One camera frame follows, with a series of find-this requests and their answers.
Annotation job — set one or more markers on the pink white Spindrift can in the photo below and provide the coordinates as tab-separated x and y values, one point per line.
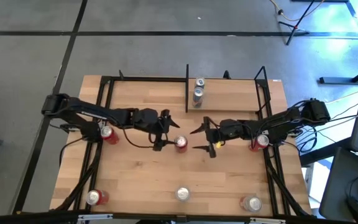
182	193

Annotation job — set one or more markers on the black tripod stand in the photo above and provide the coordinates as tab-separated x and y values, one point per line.
297	21

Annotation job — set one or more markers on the red soda can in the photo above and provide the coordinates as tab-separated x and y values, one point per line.
261	140
109	135
97	197

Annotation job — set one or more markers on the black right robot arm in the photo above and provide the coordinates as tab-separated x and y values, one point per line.
278	123

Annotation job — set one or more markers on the red Fanta strawberry can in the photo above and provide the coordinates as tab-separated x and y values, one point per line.
252	203

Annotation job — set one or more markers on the black desk leg frame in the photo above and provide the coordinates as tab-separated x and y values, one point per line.
337	80

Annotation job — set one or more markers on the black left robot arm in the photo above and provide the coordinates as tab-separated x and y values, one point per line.
82	109

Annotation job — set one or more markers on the red Coca-Cola can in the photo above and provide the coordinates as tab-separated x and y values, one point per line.
181	144

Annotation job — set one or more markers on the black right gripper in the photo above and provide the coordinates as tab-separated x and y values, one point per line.
228	130

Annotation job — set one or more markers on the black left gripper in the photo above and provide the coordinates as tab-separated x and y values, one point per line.
148	119

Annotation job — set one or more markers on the black metal table frame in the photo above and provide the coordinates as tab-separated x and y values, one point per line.
148	79

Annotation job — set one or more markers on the dark grey side table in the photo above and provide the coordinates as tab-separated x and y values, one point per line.
337	186

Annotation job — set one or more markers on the black shelf divider panel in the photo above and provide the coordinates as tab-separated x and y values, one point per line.
187	90

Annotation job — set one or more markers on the silver metal bracket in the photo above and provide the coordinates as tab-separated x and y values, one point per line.
267	221
95	217

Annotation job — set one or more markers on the small yellow tag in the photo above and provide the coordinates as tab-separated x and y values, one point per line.
219	144

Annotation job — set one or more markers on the silver can table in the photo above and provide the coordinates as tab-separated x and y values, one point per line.
199	81

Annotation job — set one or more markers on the slim blue Red Bull can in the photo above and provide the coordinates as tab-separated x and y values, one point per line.
197	99

